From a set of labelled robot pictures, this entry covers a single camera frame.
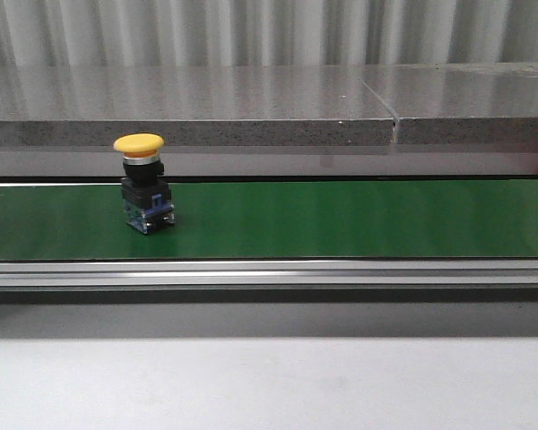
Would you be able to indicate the green conveyor belt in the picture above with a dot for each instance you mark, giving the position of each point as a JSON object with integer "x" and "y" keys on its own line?
{"x": 252, "y": 220}

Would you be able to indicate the aluminium conveyor side rail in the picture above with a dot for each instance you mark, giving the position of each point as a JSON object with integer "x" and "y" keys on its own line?
{"x": 259, "y": 275}

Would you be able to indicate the grey stone countertop slab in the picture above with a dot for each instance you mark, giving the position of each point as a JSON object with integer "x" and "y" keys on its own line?
{"x": 91, "y": 106}

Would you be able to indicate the yellow mushroom push button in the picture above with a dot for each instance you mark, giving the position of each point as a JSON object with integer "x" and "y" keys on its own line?
{"x": 146, "y": 195}

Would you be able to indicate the white pleated curtain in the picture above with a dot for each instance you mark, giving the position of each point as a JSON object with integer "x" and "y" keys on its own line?
{"x": 228, "y": 33}

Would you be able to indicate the white base panel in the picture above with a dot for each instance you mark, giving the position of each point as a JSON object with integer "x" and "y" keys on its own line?
{"x": 97, "y": 164}

